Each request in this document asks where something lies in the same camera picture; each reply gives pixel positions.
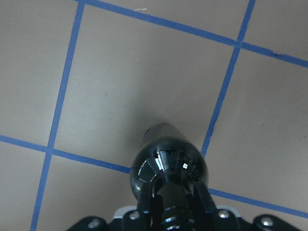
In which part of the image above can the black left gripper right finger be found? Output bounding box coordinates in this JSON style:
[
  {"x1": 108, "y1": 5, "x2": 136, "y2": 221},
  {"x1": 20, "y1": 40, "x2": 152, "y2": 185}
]
[{"x1": 187, "y1": 181, "x2": 241, "y2": 231}]

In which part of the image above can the dark wine bottle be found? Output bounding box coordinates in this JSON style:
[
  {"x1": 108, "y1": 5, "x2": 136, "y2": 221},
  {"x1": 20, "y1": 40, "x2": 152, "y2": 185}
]
[{"x1": 129, "y1": 122, "x2": 208, "y2": 231}]

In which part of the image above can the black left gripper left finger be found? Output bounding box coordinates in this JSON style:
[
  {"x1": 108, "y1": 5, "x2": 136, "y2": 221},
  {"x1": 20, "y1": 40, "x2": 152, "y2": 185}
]
[{"x1": 121, "y1": 177, "x2": 161, "y2": 231}]

